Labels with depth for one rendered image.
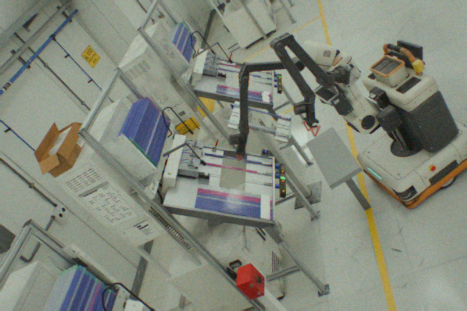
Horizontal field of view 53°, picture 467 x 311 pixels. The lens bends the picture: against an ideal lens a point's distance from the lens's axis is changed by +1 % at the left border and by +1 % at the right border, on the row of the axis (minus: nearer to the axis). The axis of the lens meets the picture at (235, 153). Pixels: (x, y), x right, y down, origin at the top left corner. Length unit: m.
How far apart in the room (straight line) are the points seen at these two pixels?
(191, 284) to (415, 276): 1.51
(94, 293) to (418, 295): 1.92
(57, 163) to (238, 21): 5.20
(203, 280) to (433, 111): 1.94
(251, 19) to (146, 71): 3.72
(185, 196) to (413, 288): 1.53
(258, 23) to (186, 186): 4.85
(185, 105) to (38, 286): 2.37
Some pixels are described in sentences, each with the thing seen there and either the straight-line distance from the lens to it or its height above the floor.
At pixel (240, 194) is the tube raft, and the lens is 3.14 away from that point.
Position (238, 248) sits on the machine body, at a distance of 3.22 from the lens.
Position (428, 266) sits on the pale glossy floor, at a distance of 3.28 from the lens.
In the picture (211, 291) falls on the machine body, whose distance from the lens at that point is 3.57.
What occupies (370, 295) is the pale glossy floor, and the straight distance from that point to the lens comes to 3.31.
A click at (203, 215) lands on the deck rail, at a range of 2.99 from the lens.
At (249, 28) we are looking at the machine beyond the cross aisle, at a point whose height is 0.29.
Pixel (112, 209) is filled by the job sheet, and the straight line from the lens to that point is 3.08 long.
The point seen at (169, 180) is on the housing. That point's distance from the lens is 3.09.
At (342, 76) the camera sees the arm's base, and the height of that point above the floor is 1.20.
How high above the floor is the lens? 2.56
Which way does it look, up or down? 28 degrees down
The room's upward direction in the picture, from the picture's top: 39 degrees counter-clockwise
